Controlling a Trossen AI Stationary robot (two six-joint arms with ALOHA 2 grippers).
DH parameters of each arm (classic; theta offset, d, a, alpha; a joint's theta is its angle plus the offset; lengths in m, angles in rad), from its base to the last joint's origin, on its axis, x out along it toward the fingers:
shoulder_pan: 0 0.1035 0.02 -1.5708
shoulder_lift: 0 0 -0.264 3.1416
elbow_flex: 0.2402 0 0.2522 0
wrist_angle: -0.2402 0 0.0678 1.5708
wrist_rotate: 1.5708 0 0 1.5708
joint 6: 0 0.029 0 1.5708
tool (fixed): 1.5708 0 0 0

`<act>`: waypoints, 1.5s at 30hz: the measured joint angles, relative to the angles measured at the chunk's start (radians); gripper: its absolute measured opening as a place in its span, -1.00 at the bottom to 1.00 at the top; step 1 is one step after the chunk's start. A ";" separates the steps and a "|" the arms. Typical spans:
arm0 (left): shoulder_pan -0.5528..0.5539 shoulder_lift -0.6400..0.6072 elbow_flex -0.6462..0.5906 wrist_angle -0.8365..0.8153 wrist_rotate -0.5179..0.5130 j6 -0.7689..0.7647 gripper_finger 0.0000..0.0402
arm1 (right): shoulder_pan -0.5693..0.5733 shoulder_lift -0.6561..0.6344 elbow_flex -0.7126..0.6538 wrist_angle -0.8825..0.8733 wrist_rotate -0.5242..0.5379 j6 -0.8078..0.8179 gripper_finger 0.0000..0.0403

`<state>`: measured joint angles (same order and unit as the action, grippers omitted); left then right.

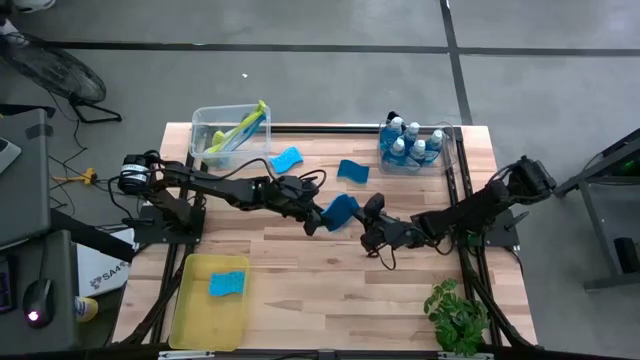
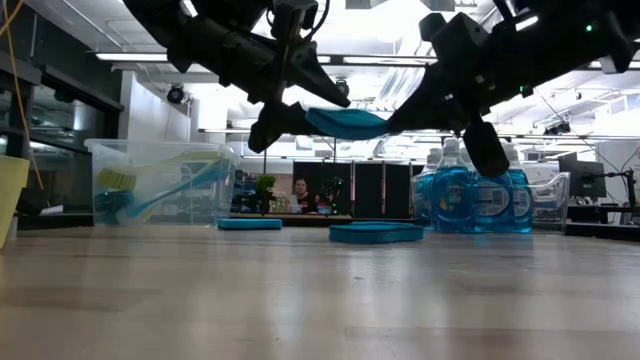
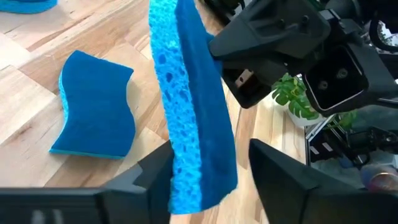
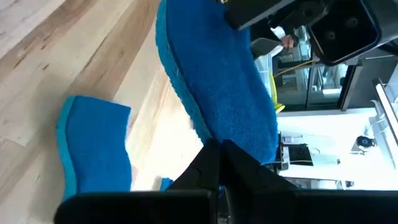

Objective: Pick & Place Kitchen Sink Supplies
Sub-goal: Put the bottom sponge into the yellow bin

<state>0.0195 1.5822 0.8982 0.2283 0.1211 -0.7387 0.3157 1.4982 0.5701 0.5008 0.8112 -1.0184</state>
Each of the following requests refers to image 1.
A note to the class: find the yellow plastic tray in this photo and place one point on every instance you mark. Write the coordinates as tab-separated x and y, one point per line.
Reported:
210	320

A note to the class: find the grey desk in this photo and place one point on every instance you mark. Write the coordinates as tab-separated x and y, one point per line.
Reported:
25	200

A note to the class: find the white cardboard box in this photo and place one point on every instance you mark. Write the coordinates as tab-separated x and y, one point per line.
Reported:
100	270

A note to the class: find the grey metal cart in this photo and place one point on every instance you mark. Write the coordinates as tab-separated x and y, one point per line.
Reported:
600	200

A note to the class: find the yellow power plug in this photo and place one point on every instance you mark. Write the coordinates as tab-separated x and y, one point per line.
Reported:
90	176

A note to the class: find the tall clear plastic bin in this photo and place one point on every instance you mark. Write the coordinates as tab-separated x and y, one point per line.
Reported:
205	120

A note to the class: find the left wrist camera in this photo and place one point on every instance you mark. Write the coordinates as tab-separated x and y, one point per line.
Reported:
292	192

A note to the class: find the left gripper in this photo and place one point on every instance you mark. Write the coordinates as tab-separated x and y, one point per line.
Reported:
312	207

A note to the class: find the black floor fan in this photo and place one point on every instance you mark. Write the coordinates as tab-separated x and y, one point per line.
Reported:
55	70

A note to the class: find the black computer mouse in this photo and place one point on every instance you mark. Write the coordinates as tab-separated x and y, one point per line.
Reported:
39	300

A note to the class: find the dark blue scrub sponge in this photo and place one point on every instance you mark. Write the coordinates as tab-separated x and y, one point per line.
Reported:
352	171
227	283
340	212

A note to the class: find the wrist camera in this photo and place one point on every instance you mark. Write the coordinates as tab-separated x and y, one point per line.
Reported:
292	192
397	235

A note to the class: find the grey laptop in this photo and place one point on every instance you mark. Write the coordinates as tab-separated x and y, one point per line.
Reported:
7	152

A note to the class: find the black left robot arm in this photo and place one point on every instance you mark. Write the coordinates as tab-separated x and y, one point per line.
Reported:
220	187

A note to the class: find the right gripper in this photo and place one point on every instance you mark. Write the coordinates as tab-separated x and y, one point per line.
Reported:
375	235

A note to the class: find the black aluminium table frame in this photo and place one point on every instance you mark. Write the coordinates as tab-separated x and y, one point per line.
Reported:
325	129

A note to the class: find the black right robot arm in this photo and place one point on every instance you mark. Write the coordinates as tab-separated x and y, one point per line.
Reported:
480	205

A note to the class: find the green potted plant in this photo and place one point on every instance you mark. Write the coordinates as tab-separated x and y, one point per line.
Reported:
457	320

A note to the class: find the light blue sponge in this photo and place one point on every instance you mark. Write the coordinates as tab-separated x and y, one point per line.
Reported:
286	160

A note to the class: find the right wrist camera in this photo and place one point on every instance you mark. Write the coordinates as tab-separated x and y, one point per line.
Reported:
397	235

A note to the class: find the blue dish brush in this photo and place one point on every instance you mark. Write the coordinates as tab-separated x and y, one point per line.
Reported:
240	135
231	146

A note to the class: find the low clear plastic tray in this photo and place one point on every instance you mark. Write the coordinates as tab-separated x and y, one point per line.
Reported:
445	167

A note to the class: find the person's foot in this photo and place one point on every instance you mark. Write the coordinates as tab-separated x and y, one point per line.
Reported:
86	309
35	4

